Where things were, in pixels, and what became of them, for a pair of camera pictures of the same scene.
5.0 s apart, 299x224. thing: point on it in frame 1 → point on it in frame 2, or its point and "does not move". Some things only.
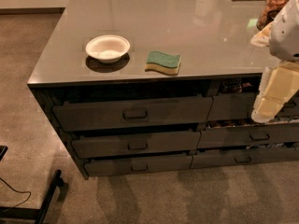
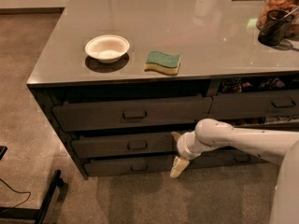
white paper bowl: x=108 y=49 does not move
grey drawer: x=93 y=116 does not move
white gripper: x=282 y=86 → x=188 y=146
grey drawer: x=119 y=145 does not move
